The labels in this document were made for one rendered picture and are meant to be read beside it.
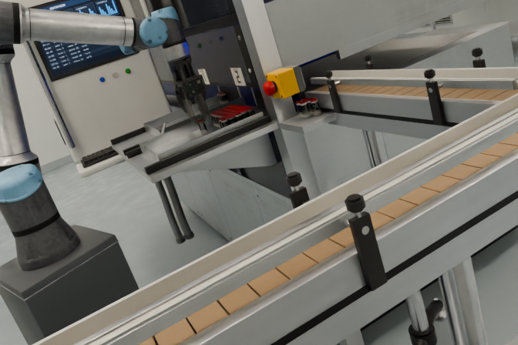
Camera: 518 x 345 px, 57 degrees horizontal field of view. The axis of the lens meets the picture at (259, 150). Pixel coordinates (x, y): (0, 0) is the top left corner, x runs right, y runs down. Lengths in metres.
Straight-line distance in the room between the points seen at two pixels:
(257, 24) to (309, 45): 0.18
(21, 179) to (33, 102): 5.56
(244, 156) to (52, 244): 0.59
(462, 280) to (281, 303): 0.31
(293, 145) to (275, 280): 0.91
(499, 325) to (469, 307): 1.09
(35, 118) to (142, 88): 4.60
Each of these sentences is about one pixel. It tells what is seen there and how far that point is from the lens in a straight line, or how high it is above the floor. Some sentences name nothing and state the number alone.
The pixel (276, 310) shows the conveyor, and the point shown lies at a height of 0.92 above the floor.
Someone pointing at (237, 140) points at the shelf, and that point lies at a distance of 1.37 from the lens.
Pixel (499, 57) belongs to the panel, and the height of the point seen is 0.77.
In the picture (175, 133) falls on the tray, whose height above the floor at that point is 0.90.
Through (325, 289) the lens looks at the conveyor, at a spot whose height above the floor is 0.91.
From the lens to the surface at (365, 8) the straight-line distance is 1.57.
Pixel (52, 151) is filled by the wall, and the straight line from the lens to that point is 6.87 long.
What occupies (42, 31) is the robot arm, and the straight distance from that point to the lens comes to 1.27.
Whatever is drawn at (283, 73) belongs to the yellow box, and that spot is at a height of 1.03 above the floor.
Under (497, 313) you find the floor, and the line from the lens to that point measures 1.92.
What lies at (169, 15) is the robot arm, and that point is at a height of 1.26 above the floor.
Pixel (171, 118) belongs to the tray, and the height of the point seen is 0.89.
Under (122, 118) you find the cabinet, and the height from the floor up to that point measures 0.92.
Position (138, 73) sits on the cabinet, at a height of 1.08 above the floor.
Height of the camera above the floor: 1.22
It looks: 17 degrees down
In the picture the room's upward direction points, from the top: 18 degrees counter-clockwise
